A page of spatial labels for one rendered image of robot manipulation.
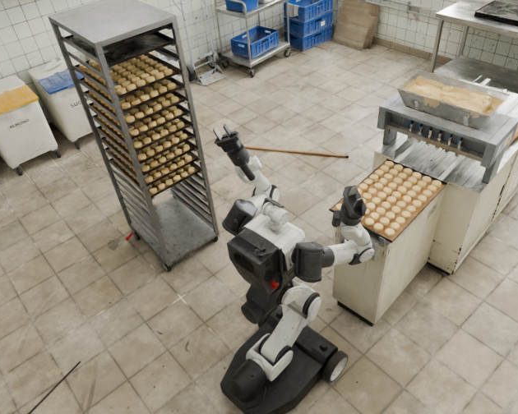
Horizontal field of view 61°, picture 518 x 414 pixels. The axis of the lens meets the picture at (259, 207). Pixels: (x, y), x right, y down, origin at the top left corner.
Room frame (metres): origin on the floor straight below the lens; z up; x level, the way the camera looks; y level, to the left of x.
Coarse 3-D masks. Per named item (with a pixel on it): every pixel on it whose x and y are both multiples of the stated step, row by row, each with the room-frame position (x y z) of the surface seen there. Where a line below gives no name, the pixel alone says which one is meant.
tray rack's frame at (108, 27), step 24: (120, 0) 2.88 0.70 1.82; (72, 24) 2.54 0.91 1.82; (96, 24) 2.50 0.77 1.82; (120, 24) 2.46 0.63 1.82; (144, 24) 2.42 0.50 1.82; (72, 72) 2.72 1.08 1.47; (120, 192) 2.72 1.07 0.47; (168, 216) 2.75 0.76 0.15; (192, 216) 2.72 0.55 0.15; (144, 240) 2.50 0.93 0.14; (168, 240) 2.47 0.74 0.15; (192, 240) 2.44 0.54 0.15
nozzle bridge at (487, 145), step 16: (384, 112) 2.39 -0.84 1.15; (400, 112) 2.32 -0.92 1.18; (416, 112) 2.30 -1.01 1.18; (496, 112) 2.21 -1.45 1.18; (384, 128) 2.39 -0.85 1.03; (400, 128) 2.34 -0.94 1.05; (416, 128) 2.31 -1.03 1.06; (432, 128) 2.24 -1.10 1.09; (448, 128) 2.09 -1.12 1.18; (464, 128) 2.08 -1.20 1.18; (496, 128) 2.05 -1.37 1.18; (512, 128) 2.04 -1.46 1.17; (384, 144) 2.48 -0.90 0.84; (432, 144) 2.17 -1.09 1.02; (464, 144) 2.09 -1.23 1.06; (480, 144) 2.02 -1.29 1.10; (496, 144) 1.90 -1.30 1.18; (480, 160) 1.96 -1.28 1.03; (496, 160) 1.96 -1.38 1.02
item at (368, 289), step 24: (432, 216) 1.95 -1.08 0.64; (336, 240) 1.81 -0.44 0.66; (408, 240) 1.74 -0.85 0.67; (360, 264) 1.68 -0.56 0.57; (384, 264) 1.57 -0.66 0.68; (408, 264) 1.79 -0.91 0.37; (336, 288) 1.79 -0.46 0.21; (360, 288) 1.66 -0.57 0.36; (384, 288) 1.60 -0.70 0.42; (360, 312) 1.65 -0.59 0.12; (384, 312) 1.65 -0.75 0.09
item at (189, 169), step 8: (120, 168) 2.62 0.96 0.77; (184, 168) 2.53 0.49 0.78; (192, 168) 2.50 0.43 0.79; (128, 176) 2.52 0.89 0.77; (168, 176) 2.47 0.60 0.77; (176, 176) 2.44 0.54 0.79; (184, 176) 2.44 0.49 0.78; (152, 184) 2.40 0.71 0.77; (160, 184) 2.36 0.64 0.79; (168, 184) 2.37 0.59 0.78; (152, 192) 2.29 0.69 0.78
